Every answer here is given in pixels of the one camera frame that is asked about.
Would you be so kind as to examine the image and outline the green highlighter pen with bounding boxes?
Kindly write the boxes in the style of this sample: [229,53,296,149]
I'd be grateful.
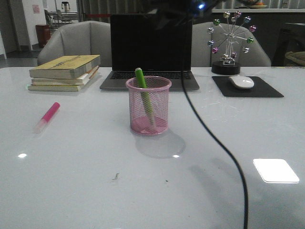
[135,67,156,130]

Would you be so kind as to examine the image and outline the fruit bowl on counter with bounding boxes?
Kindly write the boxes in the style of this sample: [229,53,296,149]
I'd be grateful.
[248,2,267,9]

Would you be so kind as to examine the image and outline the grey armchair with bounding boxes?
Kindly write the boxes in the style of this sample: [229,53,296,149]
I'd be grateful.
[191,22,271,67]
[37,21,112,67]

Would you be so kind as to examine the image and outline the middle cream book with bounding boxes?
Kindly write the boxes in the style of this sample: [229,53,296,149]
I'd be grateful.
[31,66,99,85]

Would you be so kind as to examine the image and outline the top yellow book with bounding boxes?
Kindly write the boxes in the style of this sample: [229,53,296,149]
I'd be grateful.
[29,55,101,79]

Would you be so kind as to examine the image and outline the left grey armchair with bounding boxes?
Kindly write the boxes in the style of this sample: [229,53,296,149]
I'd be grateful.
[37,21,112,67]

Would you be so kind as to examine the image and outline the bottom pale green book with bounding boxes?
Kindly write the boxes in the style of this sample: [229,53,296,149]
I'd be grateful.
[27,78,92,92]

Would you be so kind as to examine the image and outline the black mouse pad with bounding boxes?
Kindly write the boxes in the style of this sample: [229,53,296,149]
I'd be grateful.
[212,76,284,98]

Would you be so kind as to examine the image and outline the right grey armchair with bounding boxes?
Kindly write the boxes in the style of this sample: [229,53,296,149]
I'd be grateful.
[191,22,271,67]

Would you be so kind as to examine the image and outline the white computer mouse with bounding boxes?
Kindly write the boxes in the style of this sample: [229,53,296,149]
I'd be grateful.
[228,75,254,89]

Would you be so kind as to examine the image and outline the red trash bin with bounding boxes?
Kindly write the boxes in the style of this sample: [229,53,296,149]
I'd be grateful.
[35,24,51,48]

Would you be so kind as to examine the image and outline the ferris wheel desk ornament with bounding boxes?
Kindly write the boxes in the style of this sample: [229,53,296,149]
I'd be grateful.
[207,10,254,75]

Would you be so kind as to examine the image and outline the grey laptop black screen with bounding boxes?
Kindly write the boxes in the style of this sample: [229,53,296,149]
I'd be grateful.
[100,14,199,91]

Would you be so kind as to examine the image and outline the pink highlighter pen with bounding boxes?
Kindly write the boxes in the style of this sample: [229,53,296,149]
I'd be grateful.
[34,102,61,134]

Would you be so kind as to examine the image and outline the pink mesh pen holder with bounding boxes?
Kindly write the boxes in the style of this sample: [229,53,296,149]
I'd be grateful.
[126,76,172,136]

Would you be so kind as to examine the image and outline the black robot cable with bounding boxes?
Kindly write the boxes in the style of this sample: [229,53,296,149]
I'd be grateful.
[180,14,249,229]

